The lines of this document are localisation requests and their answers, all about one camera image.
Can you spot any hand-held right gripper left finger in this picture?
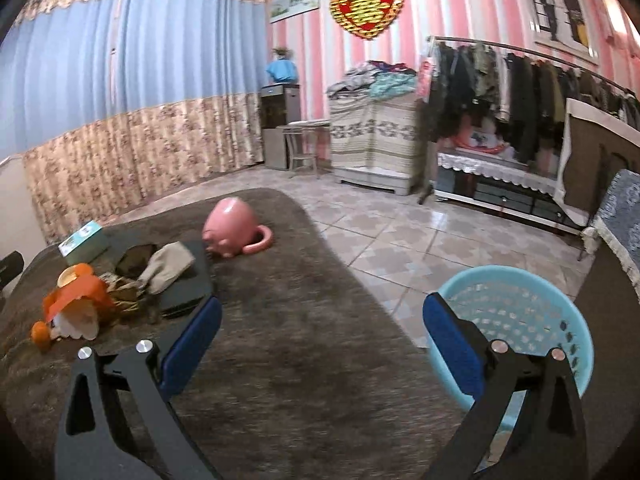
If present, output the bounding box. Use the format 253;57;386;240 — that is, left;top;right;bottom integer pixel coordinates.
54;296;224;480

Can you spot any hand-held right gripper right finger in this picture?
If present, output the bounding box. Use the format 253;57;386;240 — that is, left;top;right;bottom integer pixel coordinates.
423;292;589;480

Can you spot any light blue plastic basket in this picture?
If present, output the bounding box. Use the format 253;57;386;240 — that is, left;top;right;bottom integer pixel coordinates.
424;265;596;471

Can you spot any green snack bag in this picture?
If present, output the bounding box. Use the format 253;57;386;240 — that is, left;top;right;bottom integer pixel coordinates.
100;272;151;321

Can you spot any light blue paper box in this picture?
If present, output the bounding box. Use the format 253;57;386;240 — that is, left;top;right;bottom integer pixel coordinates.
57;220;111;266

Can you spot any black tray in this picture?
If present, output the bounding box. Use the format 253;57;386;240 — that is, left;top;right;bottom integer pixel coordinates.
97;240;217;321

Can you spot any beige cloth pouch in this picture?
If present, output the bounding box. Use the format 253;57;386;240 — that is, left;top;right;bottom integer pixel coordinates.
136;241;197;295

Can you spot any dark cloth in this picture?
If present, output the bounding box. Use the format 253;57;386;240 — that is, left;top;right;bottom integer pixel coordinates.
115;244;158;278

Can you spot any brown shaggy blanket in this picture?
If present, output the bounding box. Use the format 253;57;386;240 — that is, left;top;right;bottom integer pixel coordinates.
0;187;471;480

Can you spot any orange snack wrapper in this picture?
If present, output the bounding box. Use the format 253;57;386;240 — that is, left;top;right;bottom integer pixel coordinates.
31;262;118;352

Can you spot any pink pig mug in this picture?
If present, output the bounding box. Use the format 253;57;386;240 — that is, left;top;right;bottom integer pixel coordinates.
201;197;274;261

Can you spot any low white cabinet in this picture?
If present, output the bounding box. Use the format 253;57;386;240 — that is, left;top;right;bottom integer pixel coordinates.
432;147;591;236

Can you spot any brown sofa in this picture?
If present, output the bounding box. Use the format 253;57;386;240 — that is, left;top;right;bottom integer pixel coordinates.
565;240;640;480

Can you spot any white lace cloth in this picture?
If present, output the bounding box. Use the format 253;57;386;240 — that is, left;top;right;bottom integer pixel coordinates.
437;150;571;198

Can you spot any pink printed bag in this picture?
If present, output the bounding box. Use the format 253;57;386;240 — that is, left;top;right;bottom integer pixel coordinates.
450;127;508;156

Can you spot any grey floral sofa cover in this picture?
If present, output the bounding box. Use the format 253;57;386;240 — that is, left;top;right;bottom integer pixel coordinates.
580;169;640;306

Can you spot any cloth covered cabinet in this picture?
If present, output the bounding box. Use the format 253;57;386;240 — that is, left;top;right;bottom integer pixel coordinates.
327;92;426;197

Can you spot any brown board with white edge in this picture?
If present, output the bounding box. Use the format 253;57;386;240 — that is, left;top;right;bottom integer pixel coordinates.
555;97;640;228

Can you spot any small metal stool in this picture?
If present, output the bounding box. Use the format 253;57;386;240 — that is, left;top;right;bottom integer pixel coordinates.
282;119;332;176

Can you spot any grey water dispenser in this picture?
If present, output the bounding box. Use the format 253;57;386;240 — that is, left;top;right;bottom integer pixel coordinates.
260;82;301;171

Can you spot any row of hanging clothes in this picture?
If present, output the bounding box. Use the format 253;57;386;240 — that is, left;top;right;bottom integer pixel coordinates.
427;40;640;166

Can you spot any pile of folded clothes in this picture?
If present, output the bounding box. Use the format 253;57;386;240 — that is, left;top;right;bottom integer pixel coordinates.
325;60;418;101

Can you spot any blue covered water bottle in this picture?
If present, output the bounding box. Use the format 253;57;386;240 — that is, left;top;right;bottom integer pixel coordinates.
265;47;300;85

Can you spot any blue floral curtain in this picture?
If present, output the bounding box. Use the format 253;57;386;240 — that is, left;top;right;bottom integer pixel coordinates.
0;0;268;246

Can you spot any metal clothes rack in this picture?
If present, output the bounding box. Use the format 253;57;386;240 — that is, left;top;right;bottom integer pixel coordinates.
419;35;640;206

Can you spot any red gold heart decoration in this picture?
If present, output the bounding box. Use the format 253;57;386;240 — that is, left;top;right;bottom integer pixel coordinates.
329;0;405;41

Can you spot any landscape wall picture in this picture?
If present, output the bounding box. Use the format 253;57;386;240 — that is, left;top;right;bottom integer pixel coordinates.
268;0;321;24

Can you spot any wall poster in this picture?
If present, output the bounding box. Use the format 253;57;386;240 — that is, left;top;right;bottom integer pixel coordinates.
520;0;601;66

